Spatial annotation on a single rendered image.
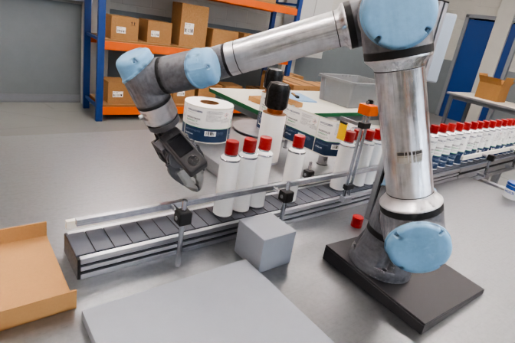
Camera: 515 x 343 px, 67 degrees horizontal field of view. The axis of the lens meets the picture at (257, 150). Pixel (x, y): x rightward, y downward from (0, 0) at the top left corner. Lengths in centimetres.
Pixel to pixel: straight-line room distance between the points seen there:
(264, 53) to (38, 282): 64
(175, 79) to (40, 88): 469
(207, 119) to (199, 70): 79
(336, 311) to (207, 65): 57
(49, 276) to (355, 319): 62
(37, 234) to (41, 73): 443
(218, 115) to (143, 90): 76
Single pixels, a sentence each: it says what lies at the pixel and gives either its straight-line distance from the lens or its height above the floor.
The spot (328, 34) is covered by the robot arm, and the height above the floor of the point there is 137.
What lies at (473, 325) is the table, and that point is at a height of 83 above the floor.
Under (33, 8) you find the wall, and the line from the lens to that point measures 528.
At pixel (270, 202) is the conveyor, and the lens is 114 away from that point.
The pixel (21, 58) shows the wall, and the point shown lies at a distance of 532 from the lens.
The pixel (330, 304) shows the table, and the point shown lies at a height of 83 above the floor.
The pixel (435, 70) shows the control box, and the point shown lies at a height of 132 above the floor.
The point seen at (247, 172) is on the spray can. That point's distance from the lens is 100.
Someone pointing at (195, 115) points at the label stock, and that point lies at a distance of 153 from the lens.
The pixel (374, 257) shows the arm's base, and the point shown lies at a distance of 95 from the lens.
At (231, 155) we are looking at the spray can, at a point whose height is 105.
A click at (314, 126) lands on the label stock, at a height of 102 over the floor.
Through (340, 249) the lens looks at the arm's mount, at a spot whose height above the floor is 87.
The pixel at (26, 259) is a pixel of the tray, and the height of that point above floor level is 83.
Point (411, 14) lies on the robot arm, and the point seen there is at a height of 142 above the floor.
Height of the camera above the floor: 138
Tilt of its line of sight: 19 degrees down
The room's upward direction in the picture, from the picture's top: 10 degrees clockwise
